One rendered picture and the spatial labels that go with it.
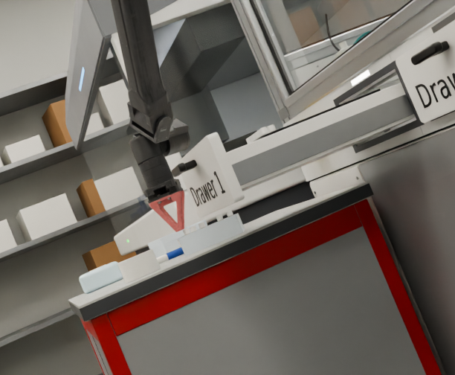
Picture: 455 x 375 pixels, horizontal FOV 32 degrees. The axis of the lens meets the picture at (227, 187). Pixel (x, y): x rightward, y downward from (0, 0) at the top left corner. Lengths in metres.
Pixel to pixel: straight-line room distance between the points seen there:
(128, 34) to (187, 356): 0.57
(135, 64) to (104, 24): 0.75
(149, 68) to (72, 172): 4.02
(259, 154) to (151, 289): 0.34
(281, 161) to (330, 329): 0.40
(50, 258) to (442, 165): 4.28
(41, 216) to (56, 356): 0.96
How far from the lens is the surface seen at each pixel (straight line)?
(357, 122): 1.30
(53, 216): 5.02
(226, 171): 1.20
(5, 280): 5.38
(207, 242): 1.58
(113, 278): 1.82
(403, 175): 1.45
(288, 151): 1.25
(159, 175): 1.61
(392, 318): 1.56
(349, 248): 1.53
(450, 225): 1.38
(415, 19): 1.26
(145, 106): 1.54
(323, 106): 1.65
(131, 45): 1.46
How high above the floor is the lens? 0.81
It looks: 1 degrees up
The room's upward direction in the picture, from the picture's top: 23 degrees counter-clockwise
